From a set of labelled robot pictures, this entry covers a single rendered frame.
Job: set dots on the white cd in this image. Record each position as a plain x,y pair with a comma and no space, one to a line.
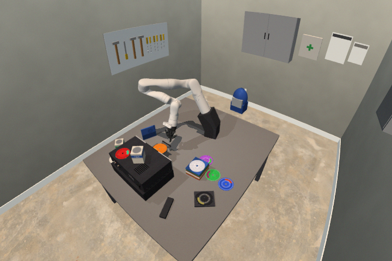
198,168

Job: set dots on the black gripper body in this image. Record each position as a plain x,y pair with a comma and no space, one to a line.
173,130

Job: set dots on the blue cd with orange label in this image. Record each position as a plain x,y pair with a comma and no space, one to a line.
229,183

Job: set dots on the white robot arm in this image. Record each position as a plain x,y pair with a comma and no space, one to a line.
169,84

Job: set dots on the purple cd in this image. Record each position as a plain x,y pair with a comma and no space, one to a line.
208,158

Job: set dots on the green cd with pink label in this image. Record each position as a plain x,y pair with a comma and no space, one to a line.
211,177

